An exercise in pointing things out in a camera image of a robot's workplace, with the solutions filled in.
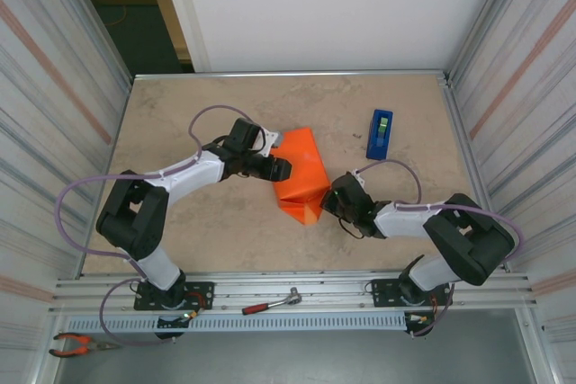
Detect orange floor cable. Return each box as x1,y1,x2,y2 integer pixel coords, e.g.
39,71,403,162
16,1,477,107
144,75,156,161
105,4,136,29

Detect white door frame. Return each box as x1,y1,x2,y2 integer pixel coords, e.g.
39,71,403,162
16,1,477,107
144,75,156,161
155,0,212,74

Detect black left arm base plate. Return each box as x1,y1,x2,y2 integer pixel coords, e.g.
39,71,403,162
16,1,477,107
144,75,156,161
133,281,215,312

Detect blue tape dispenser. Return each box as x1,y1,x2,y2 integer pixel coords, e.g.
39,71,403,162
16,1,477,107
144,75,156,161
365,108,395,161

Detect thin aluminium table edge rail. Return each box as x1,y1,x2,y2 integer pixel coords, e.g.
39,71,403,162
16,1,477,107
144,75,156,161
133,69,451,80

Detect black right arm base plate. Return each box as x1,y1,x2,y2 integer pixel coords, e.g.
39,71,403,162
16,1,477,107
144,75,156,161
371,276,453,308

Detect orange handled pliers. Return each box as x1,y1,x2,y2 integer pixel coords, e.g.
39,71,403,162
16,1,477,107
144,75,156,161
48,332,122,358

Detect grey slotted cable duct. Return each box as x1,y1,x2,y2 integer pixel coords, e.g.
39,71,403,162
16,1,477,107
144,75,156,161
65,314,409,334

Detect aluminium side rail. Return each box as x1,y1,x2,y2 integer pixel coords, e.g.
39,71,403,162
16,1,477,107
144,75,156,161
438,71,512,273

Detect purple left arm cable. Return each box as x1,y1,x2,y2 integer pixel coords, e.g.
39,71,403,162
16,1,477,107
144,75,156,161
54,104,266,347

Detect thin black right gripper cable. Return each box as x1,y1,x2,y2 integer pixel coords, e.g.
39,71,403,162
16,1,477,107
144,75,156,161
337,217,365,240

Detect wide aluminium mounting rail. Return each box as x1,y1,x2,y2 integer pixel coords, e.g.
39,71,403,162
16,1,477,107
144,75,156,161
48,269,539,317

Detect red handled ratchet wrench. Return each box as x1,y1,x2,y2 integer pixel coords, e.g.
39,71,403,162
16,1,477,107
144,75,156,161
241,285,303,317

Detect aluminium corner post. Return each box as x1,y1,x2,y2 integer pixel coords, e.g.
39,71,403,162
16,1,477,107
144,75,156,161
448,0,532,77
53,0,135,84

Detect orange wrapping paper sheet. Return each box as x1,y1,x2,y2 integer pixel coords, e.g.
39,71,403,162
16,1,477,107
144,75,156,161
272,126,334,227

